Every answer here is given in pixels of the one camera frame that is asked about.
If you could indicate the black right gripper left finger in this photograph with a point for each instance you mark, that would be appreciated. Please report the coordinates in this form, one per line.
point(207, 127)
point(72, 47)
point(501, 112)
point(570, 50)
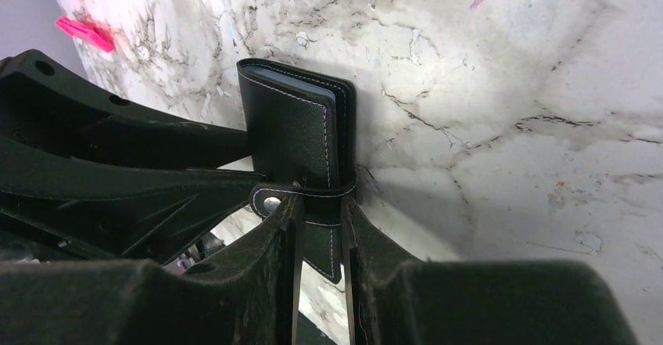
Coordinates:
point(247, 293)

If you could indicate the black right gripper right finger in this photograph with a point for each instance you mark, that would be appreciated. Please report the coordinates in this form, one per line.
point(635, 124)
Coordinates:
point(395, 298)

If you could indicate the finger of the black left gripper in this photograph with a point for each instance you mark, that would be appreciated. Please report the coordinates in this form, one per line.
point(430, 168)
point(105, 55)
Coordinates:
point(49, 108)
point(94, 211)

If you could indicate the black leather card holder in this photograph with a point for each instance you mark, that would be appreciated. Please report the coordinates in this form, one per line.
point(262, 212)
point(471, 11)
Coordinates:
point(301, 128)

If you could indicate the pink rectangular bar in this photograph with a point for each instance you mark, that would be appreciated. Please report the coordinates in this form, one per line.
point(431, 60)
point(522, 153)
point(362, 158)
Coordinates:
point(87, 33)

